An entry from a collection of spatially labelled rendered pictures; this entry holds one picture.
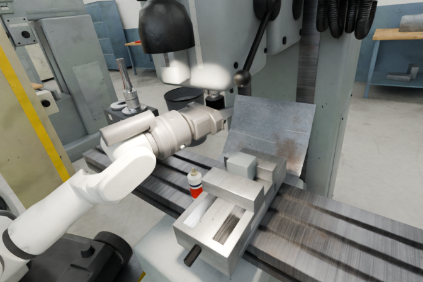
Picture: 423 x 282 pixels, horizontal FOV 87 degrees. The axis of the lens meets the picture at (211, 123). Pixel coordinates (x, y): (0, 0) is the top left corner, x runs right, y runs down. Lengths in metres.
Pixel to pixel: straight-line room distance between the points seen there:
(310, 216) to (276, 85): 0.46
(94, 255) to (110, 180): 0.78
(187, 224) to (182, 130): 0.22
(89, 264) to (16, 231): 0.70
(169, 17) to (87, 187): 0.29
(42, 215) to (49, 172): 1.84
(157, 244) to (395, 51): 4.45
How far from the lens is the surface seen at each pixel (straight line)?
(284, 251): 0.59
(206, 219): 0.55
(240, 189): 0.55
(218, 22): 0.38
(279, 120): 0.88
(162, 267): 0.69
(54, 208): 0.46
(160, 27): 0.29
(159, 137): 0.43
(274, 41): 0.55
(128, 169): 0.41
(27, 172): 2.24
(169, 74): 0.42
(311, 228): 0.65
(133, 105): 0.85
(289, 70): 0.84
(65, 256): 1.30
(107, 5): 7.84
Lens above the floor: 1.45
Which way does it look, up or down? 27 degrees down
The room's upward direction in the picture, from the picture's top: 7 degrees counter-clockwise
